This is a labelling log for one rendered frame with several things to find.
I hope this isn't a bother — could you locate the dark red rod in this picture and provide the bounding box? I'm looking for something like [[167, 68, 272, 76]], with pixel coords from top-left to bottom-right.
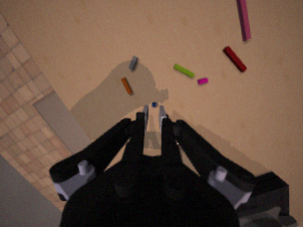
[[223, 46, 247, 72]]

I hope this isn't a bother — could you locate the orange rod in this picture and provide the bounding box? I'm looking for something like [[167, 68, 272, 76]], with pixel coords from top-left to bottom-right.
[[121, 78, 133, 94]]

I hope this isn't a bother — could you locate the lime green rod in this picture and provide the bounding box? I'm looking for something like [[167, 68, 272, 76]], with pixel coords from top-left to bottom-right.
[[173, 64, 194, 78]]

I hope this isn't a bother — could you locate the grey rod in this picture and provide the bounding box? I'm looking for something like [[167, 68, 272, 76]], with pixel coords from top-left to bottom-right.
[[129, 56, 138, 70]]

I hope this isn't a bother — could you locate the pink rod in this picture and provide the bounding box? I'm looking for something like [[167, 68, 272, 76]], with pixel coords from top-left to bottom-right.
[[236, 0, 251, 42]]

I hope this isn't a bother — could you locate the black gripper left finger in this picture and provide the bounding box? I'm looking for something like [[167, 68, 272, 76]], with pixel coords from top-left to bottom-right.
[[49, 105, 149, 201]]

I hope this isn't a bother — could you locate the short magenta rod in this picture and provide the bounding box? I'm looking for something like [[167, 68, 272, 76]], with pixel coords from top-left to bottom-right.
[[197, 78, 208, 85]]

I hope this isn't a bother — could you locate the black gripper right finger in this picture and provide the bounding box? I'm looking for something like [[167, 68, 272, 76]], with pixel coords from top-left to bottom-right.
[[158, 106, 257, 210]]

